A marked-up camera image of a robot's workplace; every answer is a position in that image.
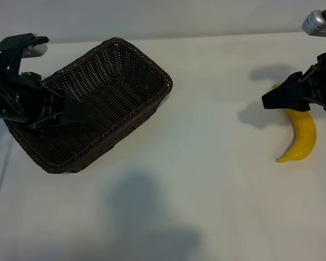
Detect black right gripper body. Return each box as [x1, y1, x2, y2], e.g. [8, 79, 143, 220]
[300, 51, 326, 111]

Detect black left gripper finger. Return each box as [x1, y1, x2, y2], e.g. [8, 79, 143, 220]
[61, 92, 89, 125]
[29, 113, 65, 129]

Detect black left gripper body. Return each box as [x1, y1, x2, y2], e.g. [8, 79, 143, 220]
[0, 71, 66, 129]

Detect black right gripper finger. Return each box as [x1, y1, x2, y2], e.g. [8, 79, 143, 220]
[284, 99, 311, 113]
[261, 71, 305, 109]

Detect yellow banana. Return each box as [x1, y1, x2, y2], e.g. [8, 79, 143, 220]
[273, 83, 318, 164]

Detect dark brown wicker basket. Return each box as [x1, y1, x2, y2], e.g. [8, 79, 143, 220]
[4, 37, 173, 175]

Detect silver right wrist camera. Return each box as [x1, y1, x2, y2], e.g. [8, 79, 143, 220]
[301, 9, 326, 38]

